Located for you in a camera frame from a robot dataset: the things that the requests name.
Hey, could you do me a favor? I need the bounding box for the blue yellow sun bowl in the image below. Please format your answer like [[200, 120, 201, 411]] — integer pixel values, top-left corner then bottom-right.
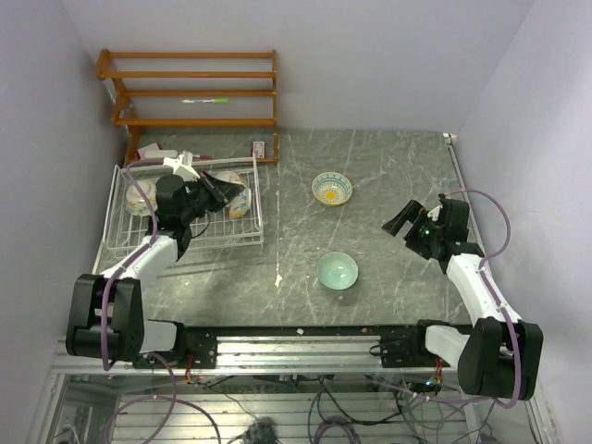
[[311, 171, 352, 206]]

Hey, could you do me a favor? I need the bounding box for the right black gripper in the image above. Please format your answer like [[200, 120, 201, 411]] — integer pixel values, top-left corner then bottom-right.
[[383, 200, 444, 259]]

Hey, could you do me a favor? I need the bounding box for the orange blue floral bowl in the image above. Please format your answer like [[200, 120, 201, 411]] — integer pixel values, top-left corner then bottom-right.
[[228, 188, 253, 219]]

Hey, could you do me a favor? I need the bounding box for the small red white box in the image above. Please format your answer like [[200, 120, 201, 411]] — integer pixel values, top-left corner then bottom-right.
[[251, 141, 265, 159]]

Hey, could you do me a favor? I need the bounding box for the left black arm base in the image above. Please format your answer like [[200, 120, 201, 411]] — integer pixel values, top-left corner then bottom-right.
[[131, 328, 217, 369]]

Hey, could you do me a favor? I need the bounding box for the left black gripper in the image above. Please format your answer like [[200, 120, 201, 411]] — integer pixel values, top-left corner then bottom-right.
[[180, 169, 244, 224]]

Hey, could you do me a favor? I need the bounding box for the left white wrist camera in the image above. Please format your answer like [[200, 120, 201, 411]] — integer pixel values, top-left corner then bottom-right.
[[163, 151, 200, 182]]

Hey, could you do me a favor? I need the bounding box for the aluminium mounting rail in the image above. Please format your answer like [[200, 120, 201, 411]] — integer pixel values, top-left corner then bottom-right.
[[50, 335, 491, 376]]

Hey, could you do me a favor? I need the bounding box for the black cable bundle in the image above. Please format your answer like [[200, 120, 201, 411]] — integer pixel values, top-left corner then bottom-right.
[[198, 369, 510, 444]]

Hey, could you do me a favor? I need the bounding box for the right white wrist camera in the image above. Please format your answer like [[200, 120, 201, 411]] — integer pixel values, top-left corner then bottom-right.
[[420, 205, 442, 222]]

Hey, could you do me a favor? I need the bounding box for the plain light teal bowl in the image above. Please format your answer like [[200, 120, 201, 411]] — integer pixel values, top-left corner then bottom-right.
[[315, 251, 359, 290]]

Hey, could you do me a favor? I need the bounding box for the star and leaves bowl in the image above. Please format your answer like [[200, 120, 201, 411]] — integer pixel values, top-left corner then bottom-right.
[[215, 171, 247, 186]]

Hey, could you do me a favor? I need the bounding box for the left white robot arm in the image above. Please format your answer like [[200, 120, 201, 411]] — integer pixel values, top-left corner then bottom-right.
[[65, 172, 245, 370]]

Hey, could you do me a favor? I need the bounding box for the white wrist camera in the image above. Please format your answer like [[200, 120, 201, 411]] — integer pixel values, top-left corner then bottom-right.
[[420, 205, 442, 222], [163, 151, 200, 182]]

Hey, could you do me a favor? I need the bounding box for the green white pen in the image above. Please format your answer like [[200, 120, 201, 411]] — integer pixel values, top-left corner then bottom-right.
[[181, 98, 229, 105]]

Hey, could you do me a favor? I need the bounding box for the wooden shelf rack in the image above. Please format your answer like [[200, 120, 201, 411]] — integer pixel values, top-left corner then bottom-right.
[[94, 49, 279, 163]]

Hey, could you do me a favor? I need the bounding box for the white wire dish rack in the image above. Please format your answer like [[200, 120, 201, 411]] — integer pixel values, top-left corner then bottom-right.
[[103, 157, 264, 258]]

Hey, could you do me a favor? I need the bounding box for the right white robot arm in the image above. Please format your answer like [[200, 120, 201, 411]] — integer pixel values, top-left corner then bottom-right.
[[382, 194, 544, 407]]

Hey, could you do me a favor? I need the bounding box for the orange star leaf bowl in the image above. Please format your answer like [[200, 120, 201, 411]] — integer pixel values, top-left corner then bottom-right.
[[125, 179, 157, 217]]

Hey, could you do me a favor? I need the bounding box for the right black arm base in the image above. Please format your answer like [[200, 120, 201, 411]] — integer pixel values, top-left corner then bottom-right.
[[368, 337, 429, 369]]

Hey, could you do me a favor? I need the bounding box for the white eraser block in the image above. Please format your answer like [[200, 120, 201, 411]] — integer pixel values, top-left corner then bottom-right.
[[142, 150, 179, 160]]

